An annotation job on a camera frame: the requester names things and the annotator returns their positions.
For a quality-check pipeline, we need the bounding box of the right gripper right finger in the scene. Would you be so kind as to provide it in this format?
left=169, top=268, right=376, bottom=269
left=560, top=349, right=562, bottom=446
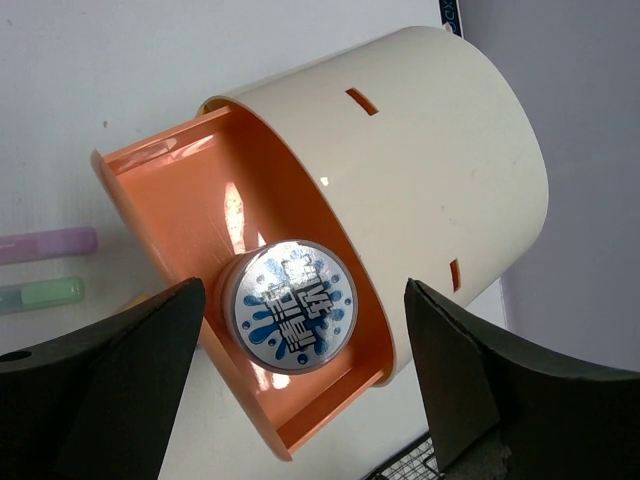
left=404, top=280, right=639, bottom=479

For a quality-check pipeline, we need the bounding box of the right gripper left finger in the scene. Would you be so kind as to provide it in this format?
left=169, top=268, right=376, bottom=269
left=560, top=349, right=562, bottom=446
left=1, top=278, right=205, bottom=479

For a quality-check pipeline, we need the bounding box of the orange highlighter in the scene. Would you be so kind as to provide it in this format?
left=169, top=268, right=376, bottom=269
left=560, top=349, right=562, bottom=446
left=118, top=295, right=149, bottom=313

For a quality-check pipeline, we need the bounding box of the round blue slime jar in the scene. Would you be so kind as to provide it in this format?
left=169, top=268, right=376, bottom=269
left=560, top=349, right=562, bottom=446
left=218, top=239, right=358, bottom=375

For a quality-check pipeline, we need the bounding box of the round cream drawer organizer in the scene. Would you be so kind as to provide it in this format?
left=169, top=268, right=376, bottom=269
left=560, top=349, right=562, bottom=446
left=91, top=26, right=549, bottom=461

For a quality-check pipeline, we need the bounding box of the green highlighter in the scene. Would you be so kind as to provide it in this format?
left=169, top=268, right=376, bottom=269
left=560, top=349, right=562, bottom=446
left=1, top=277, right=85, bottom=315

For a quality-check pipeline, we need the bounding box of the purple highlighter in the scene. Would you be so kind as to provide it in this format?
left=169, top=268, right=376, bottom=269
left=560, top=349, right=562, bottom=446
left=0, top=227, right=98, bottom=265

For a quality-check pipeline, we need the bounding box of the black wire mesh rack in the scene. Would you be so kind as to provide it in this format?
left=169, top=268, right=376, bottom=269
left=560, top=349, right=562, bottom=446
left=365, top=431, right=445, bottom=480

